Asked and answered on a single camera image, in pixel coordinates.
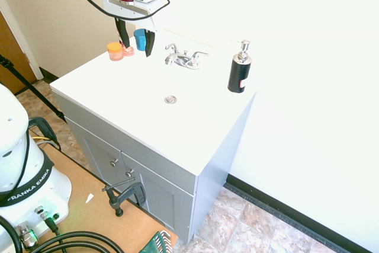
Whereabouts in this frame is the green hex key set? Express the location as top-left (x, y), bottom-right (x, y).
top-left (139, 230), bottom-right (172, 253)

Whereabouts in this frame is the black soap dispenser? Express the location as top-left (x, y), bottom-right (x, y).
top-left (227, 40), bottom-right (253, 94)

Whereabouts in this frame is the blue plastic cup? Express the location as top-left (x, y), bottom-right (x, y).
top-left (133, 28), bottom-right (148, 52)

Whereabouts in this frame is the grey cabinet door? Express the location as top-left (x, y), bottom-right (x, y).
top-left (120, 151), bottom-right (196, 238)
top-left (65, 118), bottom-right (127, 183)

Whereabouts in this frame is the brown wooden door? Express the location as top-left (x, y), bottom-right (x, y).
top-left (0, 9), bottom-right (37, 95)

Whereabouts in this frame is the chrome cold water handle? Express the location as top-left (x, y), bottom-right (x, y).
top-left (190, 51), bottom-right (210, 62)

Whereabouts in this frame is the thick black cable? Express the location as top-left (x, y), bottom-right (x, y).
top-left (0, 214), bottom-right (125, 253)

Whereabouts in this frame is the chrome faucet spout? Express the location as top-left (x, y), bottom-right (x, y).
top-left (164, 53), bottom-right (190, 66)

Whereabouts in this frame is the black C-clamp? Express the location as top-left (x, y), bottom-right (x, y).
top-left (101, 177), bottom-right (147, 217)
top-left (28, 116), bottom-right (62, 150)

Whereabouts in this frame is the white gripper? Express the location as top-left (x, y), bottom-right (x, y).
top-left (100, 0), bottom-right (158, 58)

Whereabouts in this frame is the black camera tripod leg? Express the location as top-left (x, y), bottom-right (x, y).
top-left (0, 53), bottom-right (68, 124)

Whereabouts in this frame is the orange lidded jar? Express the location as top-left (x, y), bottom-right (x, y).
top-left (107, 42), bottom-right (124, 62)

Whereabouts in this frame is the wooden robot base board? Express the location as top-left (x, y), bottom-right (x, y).
top-left (28, 124), bottom-right (179, 253)

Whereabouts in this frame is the grey vanity cabinet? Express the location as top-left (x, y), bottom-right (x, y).
top-left (50, 87), bottom-right (258, 244)

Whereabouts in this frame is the white sink countertop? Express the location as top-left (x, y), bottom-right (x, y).
top-left (49, 29), bottom-right (259, 177)

